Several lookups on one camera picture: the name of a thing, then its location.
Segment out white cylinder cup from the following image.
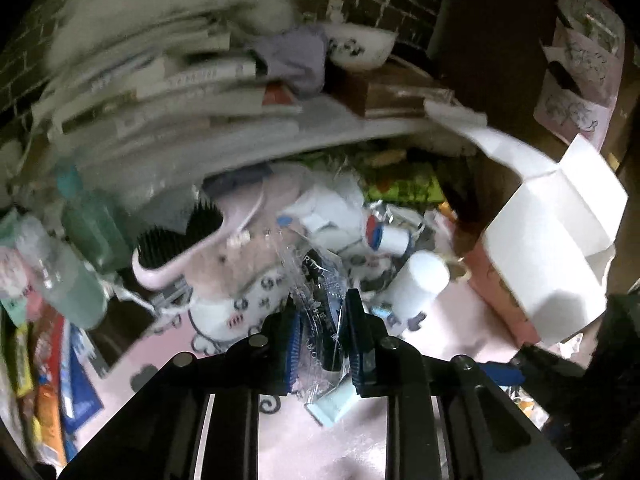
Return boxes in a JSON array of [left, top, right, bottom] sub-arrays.
[[385, 250, 450, 322]]

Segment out green bottle blue cap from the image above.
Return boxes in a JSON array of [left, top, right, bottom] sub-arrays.
[[55, 162, 134, 273]]

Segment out pink desk mat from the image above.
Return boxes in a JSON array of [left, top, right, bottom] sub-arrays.
[[89, 253, 547, 480]]

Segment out tape rolls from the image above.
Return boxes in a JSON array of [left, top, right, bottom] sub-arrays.
[[278, 242, 349, 404]]

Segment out pink hanging wall organizer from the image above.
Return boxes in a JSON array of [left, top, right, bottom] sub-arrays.
[[534, 0, 625, 150]]

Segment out pink Kotex pack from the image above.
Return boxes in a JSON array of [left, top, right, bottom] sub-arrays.
[[0, 209, 36, 326]]

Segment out panda ceramic bowl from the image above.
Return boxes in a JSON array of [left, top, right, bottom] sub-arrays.
[[322, 23, 397, 72]]

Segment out pink hair brush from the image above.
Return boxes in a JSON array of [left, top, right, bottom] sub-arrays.
[[131, 182, 265, 290]]

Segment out clear bottle with liquid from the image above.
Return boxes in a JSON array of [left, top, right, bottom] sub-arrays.
[[15, 214, 107, 330]]

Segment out purple cloth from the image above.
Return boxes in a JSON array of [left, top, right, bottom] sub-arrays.
[[248, 24, 329, 99]]

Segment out blue booklet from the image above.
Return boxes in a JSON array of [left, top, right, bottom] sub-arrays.
[[60, 320, 103, 436]]

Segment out pink cartoon storage box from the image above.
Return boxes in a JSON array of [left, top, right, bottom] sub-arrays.
[[464, 240, 541, 347]]

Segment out white shelf board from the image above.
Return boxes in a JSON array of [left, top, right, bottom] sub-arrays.
[[200, 115, 477, 177]]

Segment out stack of books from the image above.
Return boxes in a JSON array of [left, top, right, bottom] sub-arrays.
[[21, 14, 296, 181]]

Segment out brown wooden drawer box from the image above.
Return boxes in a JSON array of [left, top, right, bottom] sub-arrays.
[[344, 66, 454, 119]]

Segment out white cardboard box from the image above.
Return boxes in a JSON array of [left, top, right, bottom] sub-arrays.
[[424, 102, 628, 346]]

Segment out white fluffy fur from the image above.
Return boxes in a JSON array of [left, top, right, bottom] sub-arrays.
[[44, 0, 296, 74]]

